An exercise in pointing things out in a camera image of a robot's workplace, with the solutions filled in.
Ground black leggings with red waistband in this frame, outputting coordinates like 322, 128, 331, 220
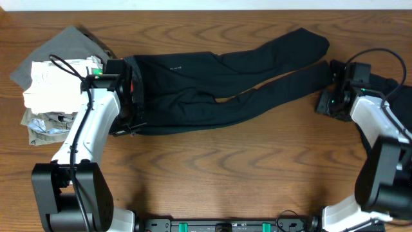
129, 28, 332, 135

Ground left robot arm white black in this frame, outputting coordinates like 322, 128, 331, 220
31, 74, 143, 231

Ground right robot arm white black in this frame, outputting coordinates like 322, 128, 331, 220
321, 88, 411, 231

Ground black garment pile right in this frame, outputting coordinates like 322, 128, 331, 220
370, 74, 412, 132

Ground olive folded garment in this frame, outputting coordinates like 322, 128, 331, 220
21, 108, 77, 146

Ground white folded printed shirt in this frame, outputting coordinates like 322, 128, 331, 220
23, 61, 88, 114

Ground grey folded shirt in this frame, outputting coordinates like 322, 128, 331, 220
10, 26, 115, 90

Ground black looped base cable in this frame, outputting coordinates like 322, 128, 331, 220
275, 209, 306, 232

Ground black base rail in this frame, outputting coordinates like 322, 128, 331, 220
134, 217, 323, 232

